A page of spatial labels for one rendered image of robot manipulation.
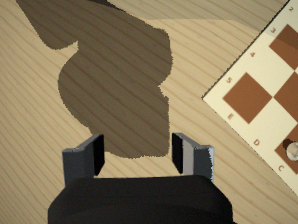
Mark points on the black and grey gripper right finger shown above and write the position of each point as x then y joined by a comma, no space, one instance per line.
191,158

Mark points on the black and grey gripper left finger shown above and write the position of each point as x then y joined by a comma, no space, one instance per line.
84,161

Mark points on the brown and cream chessboard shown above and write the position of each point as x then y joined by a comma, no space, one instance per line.
258,96

